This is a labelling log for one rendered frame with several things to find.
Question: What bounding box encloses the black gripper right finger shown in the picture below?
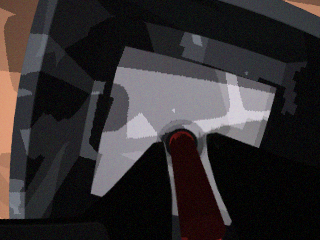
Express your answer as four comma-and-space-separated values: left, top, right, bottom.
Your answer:
205, 133, 320, 240

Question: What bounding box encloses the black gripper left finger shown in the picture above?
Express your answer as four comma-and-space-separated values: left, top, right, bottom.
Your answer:
0, 141, 172, 240

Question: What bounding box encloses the dark red peg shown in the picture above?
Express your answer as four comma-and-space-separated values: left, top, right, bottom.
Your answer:
169, 131, 225, 240

